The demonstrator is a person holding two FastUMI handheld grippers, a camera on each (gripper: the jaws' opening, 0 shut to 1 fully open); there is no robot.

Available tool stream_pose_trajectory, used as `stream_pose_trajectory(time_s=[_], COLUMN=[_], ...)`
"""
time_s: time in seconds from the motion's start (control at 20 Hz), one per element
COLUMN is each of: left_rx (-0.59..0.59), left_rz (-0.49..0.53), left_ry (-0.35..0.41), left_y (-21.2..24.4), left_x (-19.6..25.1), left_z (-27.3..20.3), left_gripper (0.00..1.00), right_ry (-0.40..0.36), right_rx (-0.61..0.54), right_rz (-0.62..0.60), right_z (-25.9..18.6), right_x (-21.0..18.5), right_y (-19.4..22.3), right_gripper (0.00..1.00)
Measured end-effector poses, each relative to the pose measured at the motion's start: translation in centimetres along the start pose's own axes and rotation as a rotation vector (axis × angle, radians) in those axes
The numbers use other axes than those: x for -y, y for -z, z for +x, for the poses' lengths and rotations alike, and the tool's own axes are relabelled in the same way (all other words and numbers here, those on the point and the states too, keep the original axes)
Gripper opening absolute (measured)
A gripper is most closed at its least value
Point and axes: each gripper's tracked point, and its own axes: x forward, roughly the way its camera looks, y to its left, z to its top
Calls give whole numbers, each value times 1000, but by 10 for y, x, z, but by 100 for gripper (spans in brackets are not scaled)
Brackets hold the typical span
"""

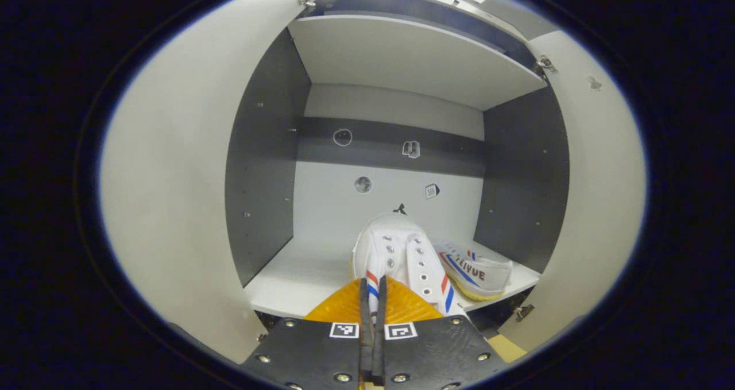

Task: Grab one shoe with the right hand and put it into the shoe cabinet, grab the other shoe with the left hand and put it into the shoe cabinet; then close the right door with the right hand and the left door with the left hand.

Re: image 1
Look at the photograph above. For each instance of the grey cabinet shelf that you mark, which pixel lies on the grey cabinet shelf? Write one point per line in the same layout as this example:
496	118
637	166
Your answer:
402	57
310	281

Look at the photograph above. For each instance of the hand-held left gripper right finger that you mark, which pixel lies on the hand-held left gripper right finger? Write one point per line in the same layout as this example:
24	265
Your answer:
436	350

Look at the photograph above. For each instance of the grey shoe cabinet door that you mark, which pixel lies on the grey shoe cabinet door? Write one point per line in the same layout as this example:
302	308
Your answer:
172	177
603	194

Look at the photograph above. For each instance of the grey shoe cabinet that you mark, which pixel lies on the grey shoe cabinet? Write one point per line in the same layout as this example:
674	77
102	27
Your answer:
327	206

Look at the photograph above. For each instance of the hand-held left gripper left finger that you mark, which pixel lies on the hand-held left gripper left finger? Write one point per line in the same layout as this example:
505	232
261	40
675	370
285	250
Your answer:
310	350

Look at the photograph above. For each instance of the white striped canvas shoe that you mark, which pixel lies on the white striped canvas shoe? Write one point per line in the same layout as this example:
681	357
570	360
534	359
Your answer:
396	229
488	269

